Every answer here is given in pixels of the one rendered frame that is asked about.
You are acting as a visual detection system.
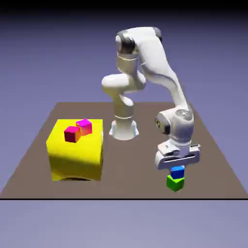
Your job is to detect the small blue cube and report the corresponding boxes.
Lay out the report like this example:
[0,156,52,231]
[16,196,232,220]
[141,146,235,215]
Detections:
[170,165,186,180]

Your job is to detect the small red cube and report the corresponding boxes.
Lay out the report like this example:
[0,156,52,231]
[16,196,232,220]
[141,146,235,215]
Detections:
[63,125,81,143]

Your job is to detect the small magenta cube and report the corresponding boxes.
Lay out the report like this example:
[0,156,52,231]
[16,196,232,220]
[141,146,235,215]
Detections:
[76,118,93,137]

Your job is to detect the small green cube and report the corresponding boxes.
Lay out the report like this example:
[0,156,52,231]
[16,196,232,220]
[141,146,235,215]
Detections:
[166,174,185,192]

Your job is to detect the large yellow box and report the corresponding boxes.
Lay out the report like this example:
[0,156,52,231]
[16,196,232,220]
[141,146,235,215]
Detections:
[46,118,104,182]

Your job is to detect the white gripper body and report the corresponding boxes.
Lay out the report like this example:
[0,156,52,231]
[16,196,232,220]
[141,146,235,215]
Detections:
[155,148,201,171]

